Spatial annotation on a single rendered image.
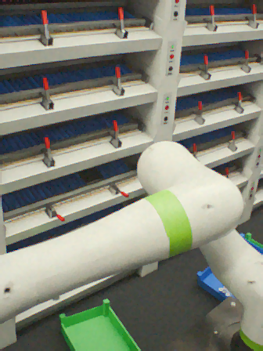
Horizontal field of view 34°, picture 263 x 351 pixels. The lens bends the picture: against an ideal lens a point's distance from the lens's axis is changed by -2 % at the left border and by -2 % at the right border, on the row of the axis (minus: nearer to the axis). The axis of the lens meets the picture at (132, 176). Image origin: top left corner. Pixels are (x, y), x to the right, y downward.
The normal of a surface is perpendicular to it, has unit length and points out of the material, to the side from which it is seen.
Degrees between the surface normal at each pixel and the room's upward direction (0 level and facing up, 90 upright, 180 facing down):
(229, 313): 2
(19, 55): 108
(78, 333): 0
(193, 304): 0
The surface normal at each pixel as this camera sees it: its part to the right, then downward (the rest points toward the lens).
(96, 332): 0.06, -0.88
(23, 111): 0.26, -0.72
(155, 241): 0.25, 0.13
